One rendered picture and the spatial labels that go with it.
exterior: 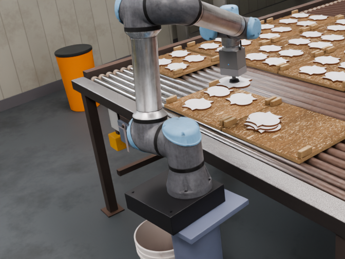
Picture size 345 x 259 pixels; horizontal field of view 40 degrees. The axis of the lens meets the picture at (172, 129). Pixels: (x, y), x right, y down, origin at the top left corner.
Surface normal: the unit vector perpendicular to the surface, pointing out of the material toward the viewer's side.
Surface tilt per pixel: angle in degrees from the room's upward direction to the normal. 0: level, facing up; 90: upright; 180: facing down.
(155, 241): 87
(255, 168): 0
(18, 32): 90
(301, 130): 0
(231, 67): 90
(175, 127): 6
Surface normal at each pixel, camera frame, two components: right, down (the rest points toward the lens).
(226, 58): -0.62, 0.40
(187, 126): -0.04, -0.88
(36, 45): 0.66, 0.24
